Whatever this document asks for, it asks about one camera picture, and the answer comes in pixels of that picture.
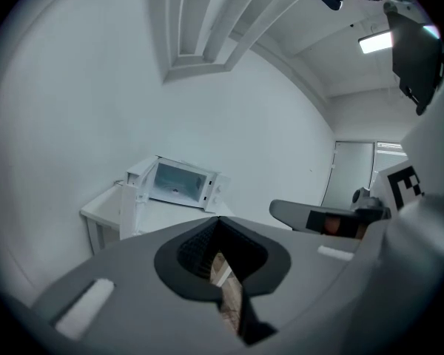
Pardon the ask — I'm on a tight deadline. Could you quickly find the white microwave door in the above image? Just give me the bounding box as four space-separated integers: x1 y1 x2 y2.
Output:
120 157 159 241

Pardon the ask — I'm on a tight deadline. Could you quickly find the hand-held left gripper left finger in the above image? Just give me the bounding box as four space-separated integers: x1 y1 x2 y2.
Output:
31 215 246 355

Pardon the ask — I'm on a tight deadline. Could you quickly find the rectangular ceiling light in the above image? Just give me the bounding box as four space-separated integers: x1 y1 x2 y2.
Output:
357 30 395 55

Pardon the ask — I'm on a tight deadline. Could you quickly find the white microwave oven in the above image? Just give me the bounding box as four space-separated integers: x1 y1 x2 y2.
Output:
147 155 232 214

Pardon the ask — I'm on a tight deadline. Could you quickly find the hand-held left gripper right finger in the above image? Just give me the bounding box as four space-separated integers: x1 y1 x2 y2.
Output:
217 215 364 348

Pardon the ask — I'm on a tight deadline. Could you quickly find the window with blinds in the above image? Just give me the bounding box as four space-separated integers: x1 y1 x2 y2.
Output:
376 141 408 159

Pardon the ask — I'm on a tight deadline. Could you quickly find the frosted glass door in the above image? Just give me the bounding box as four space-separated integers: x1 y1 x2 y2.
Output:
323 140 376 209

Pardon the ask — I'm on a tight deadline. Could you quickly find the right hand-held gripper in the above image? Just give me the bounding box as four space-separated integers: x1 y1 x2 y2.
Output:
269 164 427 239

